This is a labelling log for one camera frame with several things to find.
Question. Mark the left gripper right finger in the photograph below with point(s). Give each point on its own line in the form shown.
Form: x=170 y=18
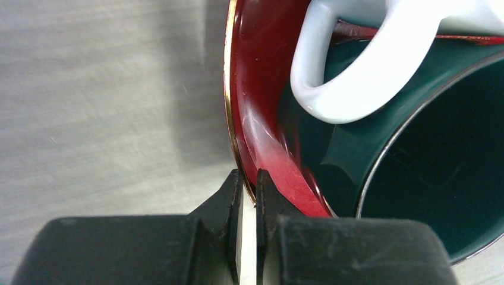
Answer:
x=296 y=249

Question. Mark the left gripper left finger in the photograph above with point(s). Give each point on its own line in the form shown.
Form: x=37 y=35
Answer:
x=202 y=247

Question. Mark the dark teal cup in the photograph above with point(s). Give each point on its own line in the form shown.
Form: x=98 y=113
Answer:
x=433 y=154

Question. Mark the red round tray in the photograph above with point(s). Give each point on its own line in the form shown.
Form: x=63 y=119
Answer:
x=261 y=37

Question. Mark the white cup back left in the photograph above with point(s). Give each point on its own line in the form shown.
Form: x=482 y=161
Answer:
x=405 y=33

